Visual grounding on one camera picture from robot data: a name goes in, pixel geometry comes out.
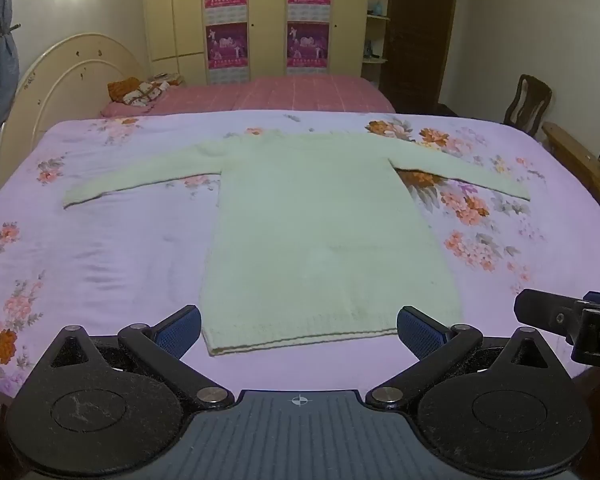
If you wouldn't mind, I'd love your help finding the lilac floral bedsheet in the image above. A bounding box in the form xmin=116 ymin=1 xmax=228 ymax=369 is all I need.
xmin=0 ymin=110 xmax=600 ymax=401

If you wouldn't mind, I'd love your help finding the cream yellow wardrobe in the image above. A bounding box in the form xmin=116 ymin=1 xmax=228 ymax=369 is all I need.
xmin=141 ymin=0 xmax=371 ymax=88

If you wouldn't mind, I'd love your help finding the brown wooden bed frame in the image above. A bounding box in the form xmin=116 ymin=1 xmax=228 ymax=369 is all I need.
xmin=542 ymin=121 xmax=600 ymax=233

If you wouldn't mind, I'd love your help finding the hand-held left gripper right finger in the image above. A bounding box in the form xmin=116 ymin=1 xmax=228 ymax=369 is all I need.
xmin=364 ymin=305 xmax=561 ymax=410

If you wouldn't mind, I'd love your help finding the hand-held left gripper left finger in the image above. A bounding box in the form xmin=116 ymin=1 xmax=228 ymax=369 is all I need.
xmin=39 ymin=304 xmax=237 ymax=410

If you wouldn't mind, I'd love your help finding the cream knit sweater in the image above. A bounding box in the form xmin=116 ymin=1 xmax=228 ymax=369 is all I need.
xmin=62 ymin=129 xmax=531 ymax=358

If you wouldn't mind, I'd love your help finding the cream arched headboard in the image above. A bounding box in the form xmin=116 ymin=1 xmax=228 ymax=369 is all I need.
xmin=17 ymin=34 xmax=147 ymax=111
xmin=0 ymin=59 xmax=146 ymax=196

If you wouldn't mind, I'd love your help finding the dark wooden chair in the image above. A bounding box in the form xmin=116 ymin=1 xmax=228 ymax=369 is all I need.
xmin=502 ymin=74 xmax=553 ymax=138

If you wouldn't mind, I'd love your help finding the pink checked bedspread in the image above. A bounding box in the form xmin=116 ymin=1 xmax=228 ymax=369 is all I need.
xmin=100 ymin=74 xmax=397 ymax=118

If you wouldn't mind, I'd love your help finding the cream corner shelf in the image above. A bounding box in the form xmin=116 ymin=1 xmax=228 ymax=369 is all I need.
xmin=362 ymin=0 xmax=397 ymax=86

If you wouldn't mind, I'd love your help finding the dark wooden door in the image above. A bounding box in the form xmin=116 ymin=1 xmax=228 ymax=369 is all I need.
xmin=380 ymin=0 xmax=461 ymax=113

